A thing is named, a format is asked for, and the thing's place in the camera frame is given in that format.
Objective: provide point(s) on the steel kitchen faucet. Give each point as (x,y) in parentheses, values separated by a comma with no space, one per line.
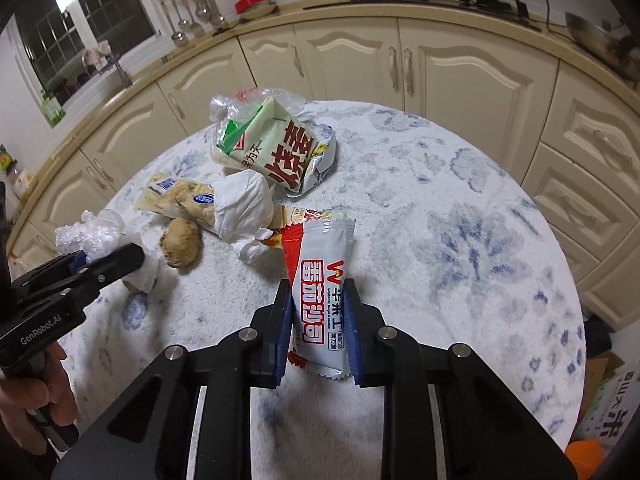
(122,72)

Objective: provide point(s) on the crumpled clear plastic wrap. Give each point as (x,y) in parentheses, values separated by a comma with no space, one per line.
(90,232)

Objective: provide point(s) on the clear jar with white label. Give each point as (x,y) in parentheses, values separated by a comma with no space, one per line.
(22,185)

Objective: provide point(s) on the small white paper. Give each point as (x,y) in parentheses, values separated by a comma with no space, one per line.
(146,275)

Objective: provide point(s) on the dark cloth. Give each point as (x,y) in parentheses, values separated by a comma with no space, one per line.
(597,337)

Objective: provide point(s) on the cream bowl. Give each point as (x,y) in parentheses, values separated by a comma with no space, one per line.
(260,11)

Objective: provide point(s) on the white crumpled tissue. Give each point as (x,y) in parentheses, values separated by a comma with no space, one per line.
(240,205)

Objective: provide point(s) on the orange printed snack wrapper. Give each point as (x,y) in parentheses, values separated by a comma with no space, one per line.
(295,217)

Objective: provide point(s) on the nut cake packet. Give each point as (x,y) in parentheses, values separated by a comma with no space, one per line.
(175,197)

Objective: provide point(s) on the green white pickle packet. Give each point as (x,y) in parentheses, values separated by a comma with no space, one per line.
(270,145)

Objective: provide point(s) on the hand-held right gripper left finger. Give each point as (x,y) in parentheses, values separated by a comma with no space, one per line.
(286,330)

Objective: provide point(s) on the white framed window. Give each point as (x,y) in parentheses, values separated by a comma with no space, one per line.
(85,15)

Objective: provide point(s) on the beige kitchen countertop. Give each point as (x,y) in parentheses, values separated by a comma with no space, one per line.
(300,4)

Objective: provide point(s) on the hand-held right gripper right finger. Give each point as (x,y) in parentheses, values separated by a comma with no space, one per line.
(353,340)

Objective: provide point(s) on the green dish soap bottle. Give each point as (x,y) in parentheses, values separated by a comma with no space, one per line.
(52,110)

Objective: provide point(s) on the person's left hand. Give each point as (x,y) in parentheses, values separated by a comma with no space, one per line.
(20,410)

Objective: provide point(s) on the cream lower kitchen cabinets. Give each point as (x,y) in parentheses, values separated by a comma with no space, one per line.
(475,75)

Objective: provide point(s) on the orange plastic bag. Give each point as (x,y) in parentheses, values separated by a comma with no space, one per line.
(585,460)

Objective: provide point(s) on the small yellow black bottle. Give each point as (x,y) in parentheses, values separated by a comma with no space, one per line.
(5,160)

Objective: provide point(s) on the steel spatula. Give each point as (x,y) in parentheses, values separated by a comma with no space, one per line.
(198,30)

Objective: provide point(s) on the red white sauce sachet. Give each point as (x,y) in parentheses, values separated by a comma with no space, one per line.
(320,280)

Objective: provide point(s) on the brown round pastry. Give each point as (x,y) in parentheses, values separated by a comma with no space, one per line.
(181,242)

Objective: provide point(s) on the steel spoon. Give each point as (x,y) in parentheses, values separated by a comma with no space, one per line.
(185,24)

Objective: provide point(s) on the pink white cloth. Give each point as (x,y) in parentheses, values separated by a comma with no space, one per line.
(96,55)

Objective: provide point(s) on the printed cardboard box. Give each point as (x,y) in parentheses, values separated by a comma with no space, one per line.
(610,400)

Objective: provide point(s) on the red container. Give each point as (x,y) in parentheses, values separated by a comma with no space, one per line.
(255,0)

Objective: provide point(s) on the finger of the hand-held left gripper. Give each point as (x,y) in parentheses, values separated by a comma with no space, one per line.
(79,261)
(122,262)

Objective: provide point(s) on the steel ladle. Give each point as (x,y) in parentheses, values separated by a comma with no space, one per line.
(176,36)
(216,21)

